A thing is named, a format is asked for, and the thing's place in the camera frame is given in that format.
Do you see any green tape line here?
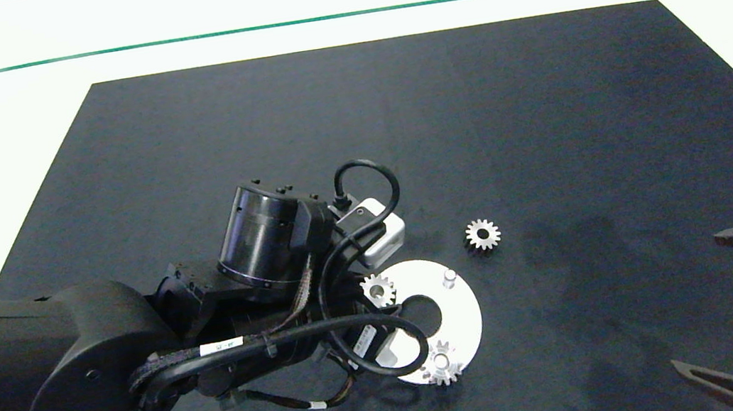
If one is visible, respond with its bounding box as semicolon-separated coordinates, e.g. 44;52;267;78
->
0;0;592;84

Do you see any boxy silver wrist camera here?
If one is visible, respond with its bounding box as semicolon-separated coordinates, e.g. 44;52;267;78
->
330;187;411;275

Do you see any round white plate with pins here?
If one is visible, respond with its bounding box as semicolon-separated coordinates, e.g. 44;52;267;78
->
361;251;491;393

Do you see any dark mat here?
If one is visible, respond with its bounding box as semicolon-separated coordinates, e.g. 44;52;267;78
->
0;0;733;411

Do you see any thin braided cable white tag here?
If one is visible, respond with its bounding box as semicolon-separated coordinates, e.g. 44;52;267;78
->
220;370;367;411

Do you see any black camera cable loop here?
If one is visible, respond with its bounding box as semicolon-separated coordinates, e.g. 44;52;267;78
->
300;153;416;299

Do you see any large steel gear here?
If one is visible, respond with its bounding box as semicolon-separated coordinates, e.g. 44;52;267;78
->
419;337;466;389

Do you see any small steel gear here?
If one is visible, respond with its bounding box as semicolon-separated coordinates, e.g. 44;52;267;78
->
463;216;504;255
359;271;398;311

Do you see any thick black cable white tag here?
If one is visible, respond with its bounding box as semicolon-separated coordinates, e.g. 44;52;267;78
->
23;304;439;411

